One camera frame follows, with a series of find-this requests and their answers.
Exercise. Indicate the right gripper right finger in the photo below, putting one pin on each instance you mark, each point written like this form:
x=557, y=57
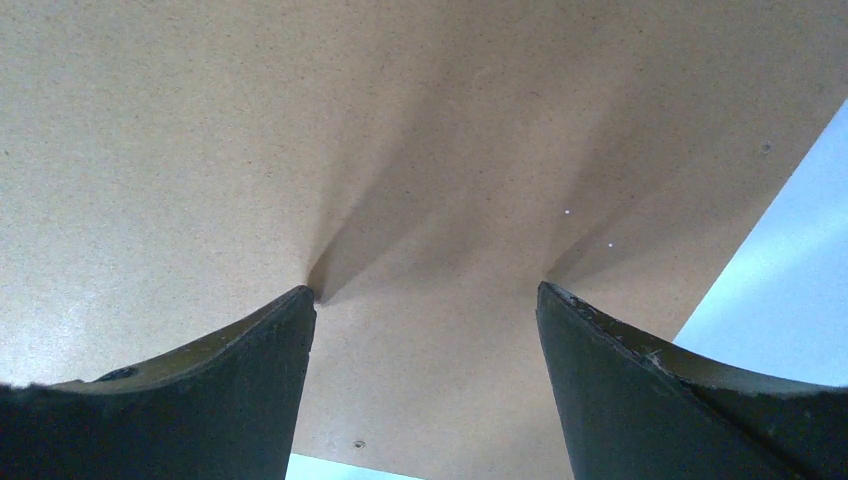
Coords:
x=635, y=406

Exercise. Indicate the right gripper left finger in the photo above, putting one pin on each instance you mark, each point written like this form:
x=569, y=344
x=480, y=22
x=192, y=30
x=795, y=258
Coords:
x=223, y=406

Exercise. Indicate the brown cardboard backing board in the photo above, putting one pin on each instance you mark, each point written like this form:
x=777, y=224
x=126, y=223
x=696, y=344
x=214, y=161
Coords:
x=168, y=167

